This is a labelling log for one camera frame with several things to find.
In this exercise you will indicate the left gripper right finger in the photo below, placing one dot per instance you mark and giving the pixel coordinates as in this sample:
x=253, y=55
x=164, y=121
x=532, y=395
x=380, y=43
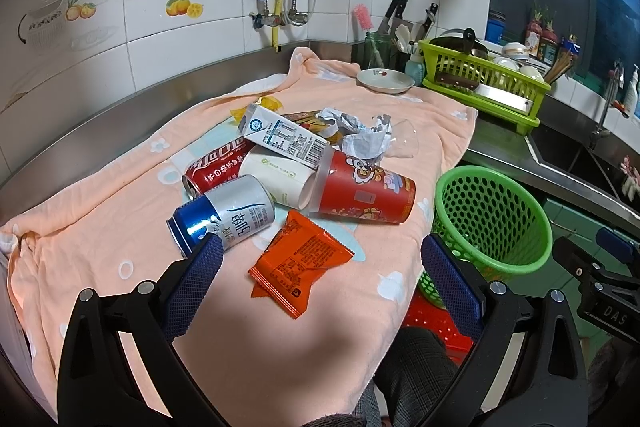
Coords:
x=525, y=367

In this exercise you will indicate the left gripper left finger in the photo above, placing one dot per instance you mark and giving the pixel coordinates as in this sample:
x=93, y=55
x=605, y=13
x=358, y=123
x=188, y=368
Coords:
x=96, y=385

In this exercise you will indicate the orange snack packet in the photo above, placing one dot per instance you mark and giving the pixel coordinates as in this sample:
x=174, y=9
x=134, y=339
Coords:
x=297, y=256

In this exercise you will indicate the blue silver drink can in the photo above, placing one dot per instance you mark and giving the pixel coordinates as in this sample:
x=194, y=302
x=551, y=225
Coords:
x=233, y=211

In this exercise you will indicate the red cola can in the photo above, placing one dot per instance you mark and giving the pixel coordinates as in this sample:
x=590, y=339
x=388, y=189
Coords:
x=216, y=167

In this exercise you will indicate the white paper cup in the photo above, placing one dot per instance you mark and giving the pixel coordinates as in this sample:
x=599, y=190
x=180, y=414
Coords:
x=289, y=183

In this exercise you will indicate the red lion plastic cup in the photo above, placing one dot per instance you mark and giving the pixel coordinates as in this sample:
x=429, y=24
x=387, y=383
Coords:
x=348, y=187

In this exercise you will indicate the silver foil wrapper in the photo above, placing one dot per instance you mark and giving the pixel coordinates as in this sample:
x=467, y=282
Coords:
x=358, y=140

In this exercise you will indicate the yellow plastic wrapper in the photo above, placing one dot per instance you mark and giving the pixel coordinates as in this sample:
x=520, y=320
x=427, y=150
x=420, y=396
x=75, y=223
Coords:
x=269, y=102

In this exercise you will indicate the white blue milk carton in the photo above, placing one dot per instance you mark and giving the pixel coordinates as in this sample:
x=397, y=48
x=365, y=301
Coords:
x=278, y=134

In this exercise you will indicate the amber tea bottle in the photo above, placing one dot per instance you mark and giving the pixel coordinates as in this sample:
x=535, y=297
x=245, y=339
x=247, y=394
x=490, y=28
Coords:
x=327, y=129

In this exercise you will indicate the green mesh trash basket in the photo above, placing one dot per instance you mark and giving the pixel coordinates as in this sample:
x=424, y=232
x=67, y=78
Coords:
x=488, y=219

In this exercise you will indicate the person leg grey trousers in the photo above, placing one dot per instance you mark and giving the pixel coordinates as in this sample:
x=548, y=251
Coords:
x=413, y=374

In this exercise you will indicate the red plastic stool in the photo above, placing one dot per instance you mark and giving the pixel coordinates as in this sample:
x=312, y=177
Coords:
x=421, y=313

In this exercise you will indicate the peach pink towel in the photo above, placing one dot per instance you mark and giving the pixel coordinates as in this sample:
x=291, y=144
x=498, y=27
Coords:
x=255, y=363

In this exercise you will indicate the steel sink faucet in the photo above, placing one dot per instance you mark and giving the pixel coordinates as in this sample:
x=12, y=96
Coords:
x=615, y=81

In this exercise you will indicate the chopsticks bundle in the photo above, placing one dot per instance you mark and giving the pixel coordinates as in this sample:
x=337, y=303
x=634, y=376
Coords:
x=563, y=63

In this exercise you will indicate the lime green dish rack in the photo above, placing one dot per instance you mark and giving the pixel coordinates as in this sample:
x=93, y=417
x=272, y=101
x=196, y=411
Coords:
x=439, y=59

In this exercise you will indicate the blue plastic jar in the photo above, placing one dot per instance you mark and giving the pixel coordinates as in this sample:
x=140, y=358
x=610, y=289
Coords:
x=496, y=24

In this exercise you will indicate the black frying pan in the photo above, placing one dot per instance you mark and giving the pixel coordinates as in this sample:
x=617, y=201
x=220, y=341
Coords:
x=461, y=40

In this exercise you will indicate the white ceramic plate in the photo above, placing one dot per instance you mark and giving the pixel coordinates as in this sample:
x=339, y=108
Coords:
x=386, y=81

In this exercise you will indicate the dark green utensil holder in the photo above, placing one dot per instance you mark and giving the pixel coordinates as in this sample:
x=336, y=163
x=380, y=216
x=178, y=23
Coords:
x=363, y=52

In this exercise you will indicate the pink bottle brush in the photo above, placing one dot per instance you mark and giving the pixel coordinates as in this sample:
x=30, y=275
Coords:
x=363, y=17

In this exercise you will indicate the cleaver with wooden handle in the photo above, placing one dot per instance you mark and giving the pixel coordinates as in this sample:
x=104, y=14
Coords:
x=496, y=95

